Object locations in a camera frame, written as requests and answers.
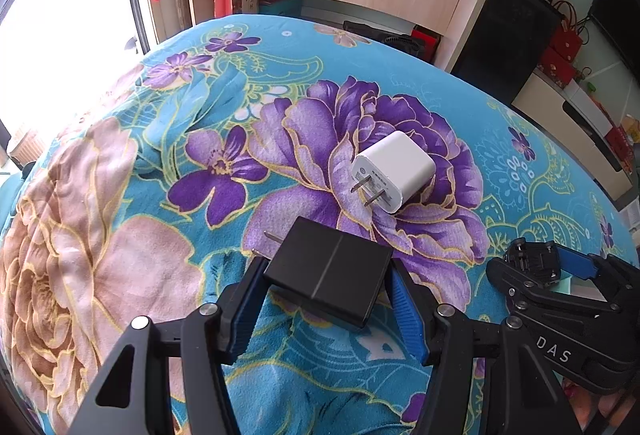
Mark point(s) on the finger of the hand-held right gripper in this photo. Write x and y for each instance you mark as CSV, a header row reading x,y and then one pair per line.
x,y
530,292
575,261

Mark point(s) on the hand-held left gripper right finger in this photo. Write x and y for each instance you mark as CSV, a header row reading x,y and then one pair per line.
x,y
407,315

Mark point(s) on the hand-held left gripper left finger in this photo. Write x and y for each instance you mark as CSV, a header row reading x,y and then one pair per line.
x,y
245,310

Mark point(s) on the black charger adapter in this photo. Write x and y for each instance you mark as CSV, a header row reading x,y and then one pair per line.
x,y
330,270

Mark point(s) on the person's right forearm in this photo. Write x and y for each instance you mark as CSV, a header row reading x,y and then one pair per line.
x,y
600,410

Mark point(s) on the white television stand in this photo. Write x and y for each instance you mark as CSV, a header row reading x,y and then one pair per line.
x,y
565,115

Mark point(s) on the floral blanket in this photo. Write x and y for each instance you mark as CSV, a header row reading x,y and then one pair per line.
x,y
125,215

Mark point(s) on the white charger plug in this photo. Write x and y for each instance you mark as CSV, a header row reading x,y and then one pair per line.
x,y
395,160

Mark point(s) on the black speaker cabinet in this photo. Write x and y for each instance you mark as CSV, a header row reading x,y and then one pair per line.
x,y
505,45

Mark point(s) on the red box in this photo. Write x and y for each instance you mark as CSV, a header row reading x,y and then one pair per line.
x,y
427,42

